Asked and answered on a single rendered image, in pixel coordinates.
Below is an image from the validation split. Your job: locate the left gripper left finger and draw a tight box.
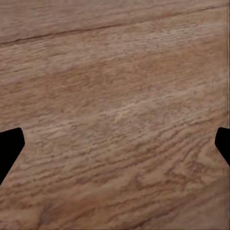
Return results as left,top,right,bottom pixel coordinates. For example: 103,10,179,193
0,127,25,185

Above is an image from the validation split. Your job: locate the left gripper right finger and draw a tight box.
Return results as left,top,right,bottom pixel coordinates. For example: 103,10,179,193
215,127,230,166

